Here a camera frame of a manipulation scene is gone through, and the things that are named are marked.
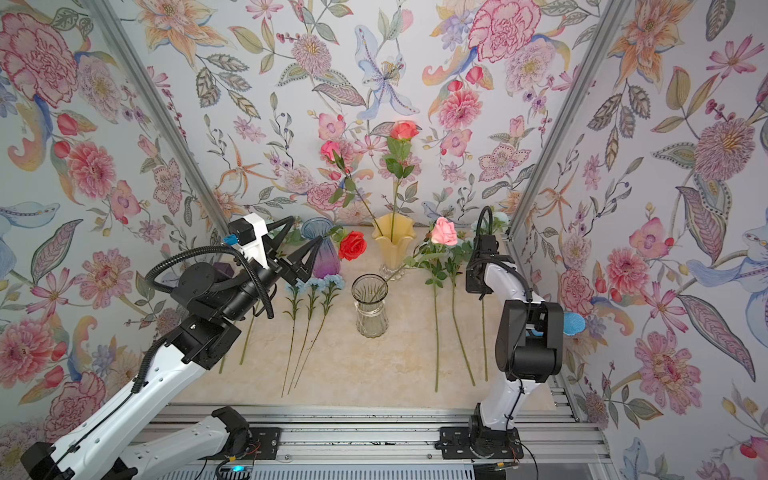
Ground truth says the pink rose blue carnation bouquet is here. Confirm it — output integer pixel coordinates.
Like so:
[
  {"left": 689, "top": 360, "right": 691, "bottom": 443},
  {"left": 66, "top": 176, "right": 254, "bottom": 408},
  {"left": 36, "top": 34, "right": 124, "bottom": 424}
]
[{"left": 318, "top": 115, "right": 422, "bottom": 227}]

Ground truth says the purple perfume bottle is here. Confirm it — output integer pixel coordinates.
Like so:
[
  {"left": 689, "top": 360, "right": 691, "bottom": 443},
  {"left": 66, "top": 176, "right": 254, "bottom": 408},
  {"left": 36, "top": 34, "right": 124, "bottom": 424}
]
[{"left": 213, "top": 262, "right": 235, "bottom": 279}]

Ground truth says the pink rose stem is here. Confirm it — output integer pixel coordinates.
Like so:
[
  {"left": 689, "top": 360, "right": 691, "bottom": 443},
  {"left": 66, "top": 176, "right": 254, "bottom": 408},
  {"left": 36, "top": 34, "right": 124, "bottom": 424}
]
[{"left": 385, "top": 217, "right": 459, "bottom": 288}]

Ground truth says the left aluminium corner post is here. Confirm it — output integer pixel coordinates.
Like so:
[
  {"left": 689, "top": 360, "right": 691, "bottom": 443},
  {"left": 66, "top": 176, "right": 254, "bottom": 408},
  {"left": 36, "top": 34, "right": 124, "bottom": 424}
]
[{"left": 85, "top": 1, "right": 228, "bottom": 236}]

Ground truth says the clear ribbed glass vase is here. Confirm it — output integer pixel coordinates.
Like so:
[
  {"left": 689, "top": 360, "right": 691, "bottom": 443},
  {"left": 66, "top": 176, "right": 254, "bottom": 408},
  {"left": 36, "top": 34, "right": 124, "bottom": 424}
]
[{"left": 351, "top": 273, "right": 389, "bottom": 339}]

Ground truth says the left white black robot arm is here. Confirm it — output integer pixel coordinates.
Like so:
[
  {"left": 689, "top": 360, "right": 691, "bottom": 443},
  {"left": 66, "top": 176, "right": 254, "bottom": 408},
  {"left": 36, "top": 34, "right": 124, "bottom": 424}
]
[{"left": 21, "top": 214, "right": 322, "bottom": 479}]

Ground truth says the right aluminium corner post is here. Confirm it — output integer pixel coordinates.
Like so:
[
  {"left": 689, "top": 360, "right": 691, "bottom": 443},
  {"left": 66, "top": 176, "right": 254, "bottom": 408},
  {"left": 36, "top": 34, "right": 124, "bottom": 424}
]
[{"left": 507, "top": 1, "right": 628, "bottom": 241}]

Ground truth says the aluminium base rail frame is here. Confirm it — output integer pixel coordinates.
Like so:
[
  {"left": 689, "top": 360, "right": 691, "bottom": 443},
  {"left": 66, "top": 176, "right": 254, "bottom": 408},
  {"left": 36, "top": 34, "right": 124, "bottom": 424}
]
[{"left": 95, "top": 401, "right": 607, "bottom": 480}]

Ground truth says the blue purple glass vase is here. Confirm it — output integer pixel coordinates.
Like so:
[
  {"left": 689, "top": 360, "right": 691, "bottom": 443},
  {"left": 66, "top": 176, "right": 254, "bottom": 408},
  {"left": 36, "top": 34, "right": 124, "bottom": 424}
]
[{"left": 300, "top": 217, "right": 341, "bottom": 279}]

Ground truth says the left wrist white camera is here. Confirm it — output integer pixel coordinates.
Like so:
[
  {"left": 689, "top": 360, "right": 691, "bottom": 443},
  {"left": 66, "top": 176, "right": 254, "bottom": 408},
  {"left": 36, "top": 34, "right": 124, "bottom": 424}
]
[{"left": 222, "top": 213, "right": 268, "bottom": 267}]

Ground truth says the aluminium corner post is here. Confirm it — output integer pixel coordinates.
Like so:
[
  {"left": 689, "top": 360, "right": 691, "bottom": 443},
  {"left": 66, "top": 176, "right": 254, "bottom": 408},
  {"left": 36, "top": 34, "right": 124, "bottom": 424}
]
[
  {"left": 85, "top": 1, "right": 228, "bottom": 236},
  {"left": 507, "top": 1, "right": 628, "bottom": 241}
]

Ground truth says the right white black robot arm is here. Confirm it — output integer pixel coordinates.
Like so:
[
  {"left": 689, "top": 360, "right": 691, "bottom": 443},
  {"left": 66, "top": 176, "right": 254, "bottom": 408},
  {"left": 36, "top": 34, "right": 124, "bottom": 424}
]
[{"left": 465, "top": 206, "right": 564, "bottom": 460}]

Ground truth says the red rose stem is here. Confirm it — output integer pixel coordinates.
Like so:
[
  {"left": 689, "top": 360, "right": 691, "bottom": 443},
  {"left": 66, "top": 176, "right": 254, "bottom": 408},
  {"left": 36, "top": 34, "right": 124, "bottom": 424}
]
[{"left": 329, "top": 226, "right": 367, "bottom": 261}]

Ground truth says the blue carnation stem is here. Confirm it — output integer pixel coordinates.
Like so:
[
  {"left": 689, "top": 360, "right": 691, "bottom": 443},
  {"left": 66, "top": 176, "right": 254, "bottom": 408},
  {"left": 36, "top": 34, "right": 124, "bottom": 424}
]
[
  {"left": 292, "top": 274, "right": 345, "bottom": 387},
  {"left": 281, "top": 280, "right": 306, "bottom": 397},
  {"left": 286, "top": 277, "right": 315, "bottom": 394}
]

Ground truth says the yellow ruffled glass vase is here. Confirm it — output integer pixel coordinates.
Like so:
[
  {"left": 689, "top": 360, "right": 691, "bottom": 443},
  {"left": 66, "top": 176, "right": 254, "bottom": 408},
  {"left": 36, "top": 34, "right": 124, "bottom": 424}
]
[{"left": 373, "top": 213, "right": 416, "bottom": 278}]

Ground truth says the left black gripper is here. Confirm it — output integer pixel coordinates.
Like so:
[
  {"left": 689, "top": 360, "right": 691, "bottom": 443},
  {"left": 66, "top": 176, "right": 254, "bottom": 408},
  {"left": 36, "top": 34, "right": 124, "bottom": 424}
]
[{"left": 219, "top": 220, "right": 319, "bottom": 323}]

